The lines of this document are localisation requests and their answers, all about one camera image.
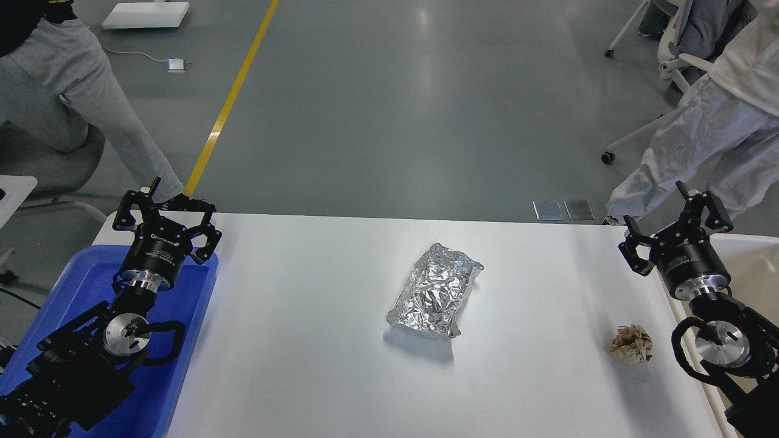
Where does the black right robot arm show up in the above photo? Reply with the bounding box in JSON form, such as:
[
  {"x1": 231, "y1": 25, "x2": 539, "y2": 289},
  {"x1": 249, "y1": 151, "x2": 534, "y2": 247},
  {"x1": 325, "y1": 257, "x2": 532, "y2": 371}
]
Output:
[{"x1": 619, "y1": 181, "x2": 778, "y2": 437}]

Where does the person in grey trousers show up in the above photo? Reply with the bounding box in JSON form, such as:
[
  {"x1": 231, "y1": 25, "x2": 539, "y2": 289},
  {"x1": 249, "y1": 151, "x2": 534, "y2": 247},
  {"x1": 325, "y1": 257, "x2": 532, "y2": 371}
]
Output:
[{"x1": 1, "y1": 1, "x2": 184, "y2": 203}]

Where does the white flat board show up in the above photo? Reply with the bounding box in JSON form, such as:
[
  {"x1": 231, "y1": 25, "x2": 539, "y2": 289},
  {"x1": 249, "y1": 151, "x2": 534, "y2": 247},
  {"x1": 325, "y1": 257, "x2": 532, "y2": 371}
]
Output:
[{"x1": 101, "y1": 2, "x2": 190, "y2": 29}]

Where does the blue plastic bin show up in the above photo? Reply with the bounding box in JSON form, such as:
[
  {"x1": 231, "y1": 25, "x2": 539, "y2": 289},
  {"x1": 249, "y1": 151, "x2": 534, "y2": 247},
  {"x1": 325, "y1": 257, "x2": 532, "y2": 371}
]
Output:
[{"x1": 2, "y1": 246, "x2": 218, "y2": 437}]

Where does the white power adapter with cable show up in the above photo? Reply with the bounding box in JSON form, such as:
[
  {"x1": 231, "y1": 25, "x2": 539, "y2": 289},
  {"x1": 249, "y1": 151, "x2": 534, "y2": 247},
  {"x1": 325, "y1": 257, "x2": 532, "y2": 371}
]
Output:
[{"x1": 100, "y1": 44, "x2": 187, "y2": 73}]

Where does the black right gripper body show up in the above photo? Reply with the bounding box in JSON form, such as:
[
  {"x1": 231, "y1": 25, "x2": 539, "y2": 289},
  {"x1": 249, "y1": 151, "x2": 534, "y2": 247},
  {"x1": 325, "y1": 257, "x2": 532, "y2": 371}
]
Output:
[{"x1": 653, "y1": 222, "x2": 732, "y2": 301}]

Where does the white office chair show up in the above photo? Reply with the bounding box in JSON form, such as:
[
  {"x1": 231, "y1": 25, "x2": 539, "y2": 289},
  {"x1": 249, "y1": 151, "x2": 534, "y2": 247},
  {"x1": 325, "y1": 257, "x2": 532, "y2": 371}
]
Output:
[{"x1": 601, "y1": 0, "x2": 755, "y2": 165}]

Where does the grey office chair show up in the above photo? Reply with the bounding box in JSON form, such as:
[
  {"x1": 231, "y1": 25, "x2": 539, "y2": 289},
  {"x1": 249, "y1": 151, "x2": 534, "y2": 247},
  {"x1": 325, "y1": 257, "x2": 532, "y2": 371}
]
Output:
[{"x1": 1, "y1": 122, "x2": 107, "y2": 224}]

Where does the crumpled brown paper ball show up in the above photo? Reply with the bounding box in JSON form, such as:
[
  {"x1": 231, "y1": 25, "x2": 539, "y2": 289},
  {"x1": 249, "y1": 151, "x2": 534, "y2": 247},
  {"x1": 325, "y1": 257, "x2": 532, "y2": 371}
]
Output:
[{"x1": 606, "y1": 324, "x2": 654, "y2": 364}]

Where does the person in white coverall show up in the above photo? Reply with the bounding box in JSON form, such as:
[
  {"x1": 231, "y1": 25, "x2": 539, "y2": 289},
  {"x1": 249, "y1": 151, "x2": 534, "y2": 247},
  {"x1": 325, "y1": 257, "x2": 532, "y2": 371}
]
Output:
[{"x1": 604, "y1": 1, "x2": 778, "y2": 225}]

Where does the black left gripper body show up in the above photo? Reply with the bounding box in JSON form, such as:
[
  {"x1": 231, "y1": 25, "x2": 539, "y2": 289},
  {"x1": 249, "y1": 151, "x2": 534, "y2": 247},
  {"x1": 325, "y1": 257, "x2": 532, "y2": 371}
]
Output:
[{"x1": 119, "y1": 221, "x2": 190, "y2": 291}]

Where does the white side table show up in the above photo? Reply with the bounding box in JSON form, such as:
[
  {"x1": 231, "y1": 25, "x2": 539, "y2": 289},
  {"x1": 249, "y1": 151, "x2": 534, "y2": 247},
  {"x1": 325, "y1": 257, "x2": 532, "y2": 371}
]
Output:
[{"x1": 0, "y1": 175, "x2": 37, "y2": 228}]

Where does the metal floor plate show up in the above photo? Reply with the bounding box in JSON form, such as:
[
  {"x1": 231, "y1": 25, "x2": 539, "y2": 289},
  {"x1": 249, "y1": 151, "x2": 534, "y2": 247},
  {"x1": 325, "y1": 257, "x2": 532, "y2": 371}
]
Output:
[
  {"x1": 533, "y1": 200, "x2": 563, "y2": 221},
  {"x1": 563, "y1": 200, "x2": 595, "y2": 221}
]

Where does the left metal floor plate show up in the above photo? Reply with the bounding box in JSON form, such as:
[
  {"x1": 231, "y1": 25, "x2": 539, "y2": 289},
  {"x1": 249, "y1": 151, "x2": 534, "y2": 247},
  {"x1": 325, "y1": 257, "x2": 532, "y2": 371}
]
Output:
[{"x1": 533, "y1": 200, "x2": 563, "y2": 221}]

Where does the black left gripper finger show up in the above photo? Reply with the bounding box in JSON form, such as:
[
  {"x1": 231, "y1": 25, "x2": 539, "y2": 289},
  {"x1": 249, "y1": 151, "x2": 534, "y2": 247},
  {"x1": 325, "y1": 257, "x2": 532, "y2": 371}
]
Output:
[
  {"x1": 113, "y1": 177, "x2": 161, "y2": 232},
  {"x1": 163, "y1": 196, "x2": 222, "y2": 265}
]

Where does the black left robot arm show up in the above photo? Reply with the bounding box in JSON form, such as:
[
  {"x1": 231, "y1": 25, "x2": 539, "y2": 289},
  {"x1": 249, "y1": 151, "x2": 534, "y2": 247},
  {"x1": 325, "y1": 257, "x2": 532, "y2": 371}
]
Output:
[{"x1": 2, "y1": 177, "x2": 222, "y2": 437}]

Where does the beige plastic bin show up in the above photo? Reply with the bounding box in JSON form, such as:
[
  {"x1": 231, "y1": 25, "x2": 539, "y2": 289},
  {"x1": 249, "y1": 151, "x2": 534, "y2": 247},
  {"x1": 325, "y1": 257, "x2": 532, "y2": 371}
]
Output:
[{"x1": 649, "y1": 235, "x2": 778, "y2": 437}]

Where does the aluminium foil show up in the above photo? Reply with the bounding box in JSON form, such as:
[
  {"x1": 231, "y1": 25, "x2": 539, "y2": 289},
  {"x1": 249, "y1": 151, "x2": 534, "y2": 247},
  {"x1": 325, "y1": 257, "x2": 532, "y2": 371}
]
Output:
[{"x1": 386, "y1": 242, "x2": 484, "y2": 338}]

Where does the right metal floor plate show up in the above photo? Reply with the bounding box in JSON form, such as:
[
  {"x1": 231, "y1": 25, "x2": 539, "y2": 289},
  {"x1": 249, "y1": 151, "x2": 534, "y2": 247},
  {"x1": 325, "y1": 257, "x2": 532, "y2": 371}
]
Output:
[{"x1": 563, "y1": 200, "x2": 595, "y2": 221}]

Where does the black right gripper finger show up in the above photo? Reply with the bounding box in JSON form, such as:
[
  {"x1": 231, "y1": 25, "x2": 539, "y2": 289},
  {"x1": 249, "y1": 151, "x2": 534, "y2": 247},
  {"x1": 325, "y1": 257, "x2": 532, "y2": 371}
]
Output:
[
  {"x1": 676, "y1": 181, "x2": 734, "y2": 235},
  {"x1": 618, "y1": 215, "x2": 659, "y2": 277}
]

